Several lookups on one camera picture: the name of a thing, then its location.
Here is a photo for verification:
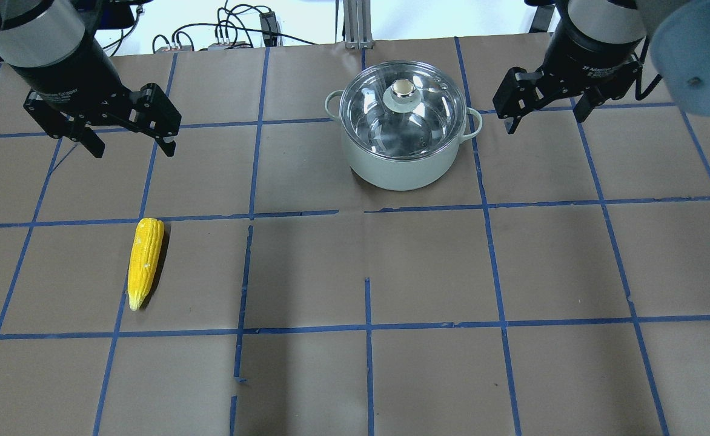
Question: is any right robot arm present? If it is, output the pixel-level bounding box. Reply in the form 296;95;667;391
493;1;710;134

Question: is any pale green cooking pot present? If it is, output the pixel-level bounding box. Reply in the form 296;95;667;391
341;107;483;191

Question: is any black power adapter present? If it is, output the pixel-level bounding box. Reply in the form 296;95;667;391
259;11;280;47

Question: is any yellow corn cob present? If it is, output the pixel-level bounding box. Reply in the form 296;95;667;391
126;217;165;311

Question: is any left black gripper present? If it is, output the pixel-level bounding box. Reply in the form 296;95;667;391
23;54;182;159

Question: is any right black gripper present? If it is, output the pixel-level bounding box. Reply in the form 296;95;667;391
493;27;643;134

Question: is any glass pot lid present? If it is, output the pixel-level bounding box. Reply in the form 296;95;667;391
323;61;482;161

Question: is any aluminium frame post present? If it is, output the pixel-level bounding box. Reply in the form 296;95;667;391
343;0;374;50

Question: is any black cable bundle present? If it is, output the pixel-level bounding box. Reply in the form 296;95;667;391
152;0;317;54

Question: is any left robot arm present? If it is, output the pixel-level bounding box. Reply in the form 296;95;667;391
0;1;182;158

